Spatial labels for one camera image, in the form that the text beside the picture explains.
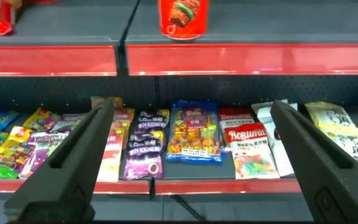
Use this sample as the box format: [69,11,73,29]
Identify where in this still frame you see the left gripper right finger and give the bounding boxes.
[270,100,358,223]

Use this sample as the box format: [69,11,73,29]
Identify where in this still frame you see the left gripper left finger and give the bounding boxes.
[3,97,116,223]

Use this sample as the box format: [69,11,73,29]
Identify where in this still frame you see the grey shop shelf red strips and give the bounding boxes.
[0,0,358,197]

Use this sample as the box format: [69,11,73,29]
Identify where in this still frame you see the purple white candy pack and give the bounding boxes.
[50,113,88,134]
[18,131,70,180]

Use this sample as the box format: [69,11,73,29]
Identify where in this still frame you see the pale yellow snack pack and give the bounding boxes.
[318,125,358,177]
[304,101,357,129]

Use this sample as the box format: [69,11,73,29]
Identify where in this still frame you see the white snack pack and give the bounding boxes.
[250,99,299,178]

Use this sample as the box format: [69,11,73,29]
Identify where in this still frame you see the pink yellow candy pack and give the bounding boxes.
[96,126,126,183]
[112,107,135,149]
[90,96,124,110]

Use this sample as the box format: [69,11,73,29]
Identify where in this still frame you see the yellow green candy pack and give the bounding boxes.
[0,125,36,180]

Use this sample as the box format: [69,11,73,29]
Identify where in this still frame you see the yellow purple candy pack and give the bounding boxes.
[22,107,62,132]

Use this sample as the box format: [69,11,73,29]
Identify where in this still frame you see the red white gummy pack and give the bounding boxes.
[218,107,256,147]
[224,122,281,180]

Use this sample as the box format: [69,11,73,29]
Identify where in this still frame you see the dark purple candy pack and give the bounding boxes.
[127,129,167,157]
[122,153,165,182]
[136,109,171,131]

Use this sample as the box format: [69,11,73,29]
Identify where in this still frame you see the blue clear gummy pack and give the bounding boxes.
[165,100,224,166]

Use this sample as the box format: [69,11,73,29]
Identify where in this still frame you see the red skewer print snack pack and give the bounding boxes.
[157,0,209,41]

